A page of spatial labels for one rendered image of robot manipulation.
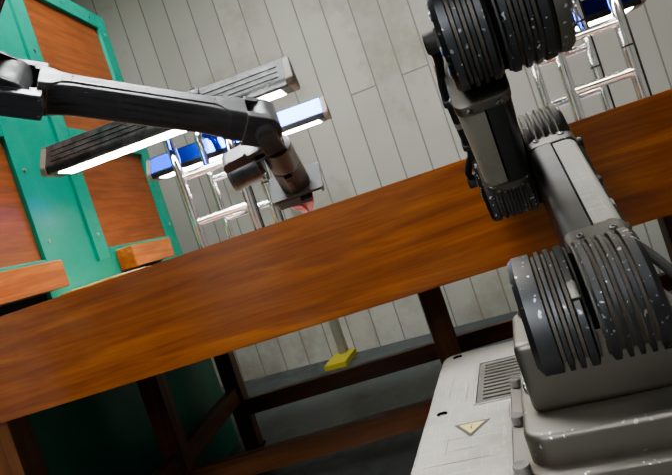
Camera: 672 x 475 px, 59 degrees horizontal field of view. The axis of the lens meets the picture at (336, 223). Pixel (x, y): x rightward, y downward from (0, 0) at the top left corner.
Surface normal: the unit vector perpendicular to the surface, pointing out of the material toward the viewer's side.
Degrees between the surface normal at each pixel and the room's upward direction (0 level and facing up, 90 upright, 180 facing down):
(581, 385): 90
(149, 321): 90
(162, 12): 90
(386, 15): 90
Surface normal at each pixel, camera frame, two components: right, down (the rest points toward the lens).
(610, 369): -0.27, 0.11
